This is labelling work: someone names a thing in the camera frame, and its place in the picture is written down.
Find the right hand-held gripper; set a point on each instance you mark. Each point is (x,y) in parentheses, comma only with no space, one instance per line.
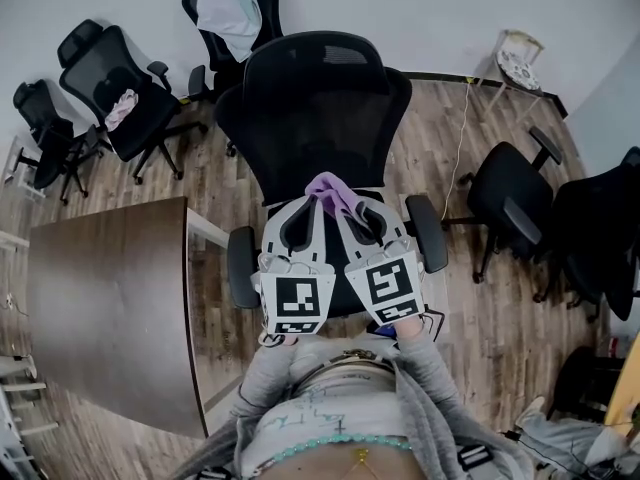
(390,288)

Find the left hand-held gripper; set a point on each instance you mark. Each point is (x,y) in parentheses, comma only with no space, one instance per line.
(297,300)

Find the purple wiping cloth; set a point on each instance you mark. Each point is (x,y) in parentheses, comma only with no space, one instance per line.
(332,188)

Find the black mesh office chair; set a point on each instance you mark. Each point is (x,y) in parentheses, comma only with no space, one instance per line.
(595,233)
(510,198)
(265,3)
(100,63)
(310,118)
(45,128)

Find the person's right forearm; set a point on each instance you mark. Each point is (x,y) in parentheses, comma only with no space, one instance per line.
(425,363)

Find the person's left forearm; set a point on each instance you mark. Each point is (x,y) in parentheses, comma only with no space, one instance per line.
(270,373)

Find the white stool patterned cushion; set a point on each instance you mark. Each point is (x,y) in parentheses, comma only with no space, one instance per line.
(520,70)

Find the person's own body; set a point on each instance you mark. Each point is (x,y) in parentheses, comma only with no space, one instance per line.
(325,413)

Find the dark wooden table white legs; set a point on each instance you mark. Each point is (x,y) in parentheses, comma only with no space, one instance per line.
(110,308)

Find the pink and white cloth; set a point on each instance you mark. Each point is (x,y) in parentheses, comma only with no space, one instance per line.
(121,110)

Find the white garment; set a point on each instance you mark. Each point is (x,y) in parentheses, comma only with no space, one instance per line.
(227,8)

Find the small red box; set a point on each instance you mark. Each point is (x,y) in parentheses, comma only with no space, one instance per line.
(619,345)

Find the pale wooden desk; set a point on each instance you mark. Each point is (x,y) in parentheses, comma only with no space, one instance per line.
(22,168)

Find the yellow wooden table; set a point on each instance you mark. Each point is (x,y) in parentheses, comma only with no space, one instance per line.
(622,393)

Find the white metal rack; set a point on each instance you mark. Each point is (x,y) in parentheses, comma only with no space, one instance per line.
(20,408)

